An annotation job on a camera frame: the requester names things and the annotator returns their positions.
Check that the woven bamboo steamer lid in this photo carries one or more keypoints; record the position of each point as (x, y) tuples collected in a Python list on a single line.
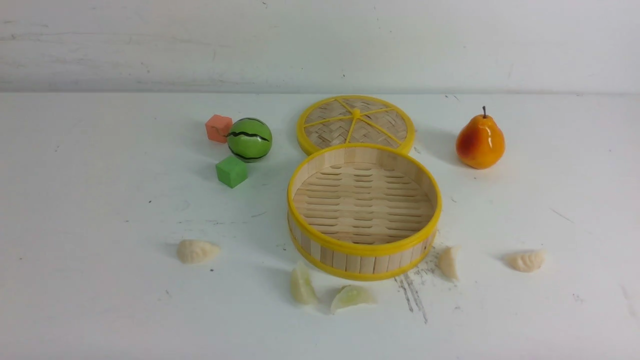
[(354, 119)]

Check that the pale green dumpling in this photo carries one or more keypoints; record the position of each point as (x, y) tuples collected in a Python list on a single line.
[(301, 286), (351, 295)]

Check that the green striped watermelon ball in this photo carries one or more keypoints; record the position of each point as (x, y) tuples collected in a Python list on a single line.
[(250, 139)]

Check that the bamboo steamer tray yellow rim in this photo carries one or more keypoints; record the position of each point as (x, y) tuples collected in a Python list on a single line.
[(363, 212)]

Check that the green foam cube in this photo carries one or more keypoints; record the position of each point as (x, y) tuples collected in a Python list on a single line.
[(231, 171)]

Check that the orange foam cube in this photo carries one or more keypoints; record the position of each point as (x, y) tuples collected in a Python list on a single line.
[(218, 127)]

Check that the cream dumpling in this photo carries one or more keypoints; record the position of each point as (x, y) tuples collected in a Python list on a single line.
[(526, 261), (191, 251), (447, 262)]

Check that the orange yellow toy pear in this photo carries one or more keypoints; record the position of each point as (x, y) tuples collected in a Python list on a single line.
[(481, 143)]

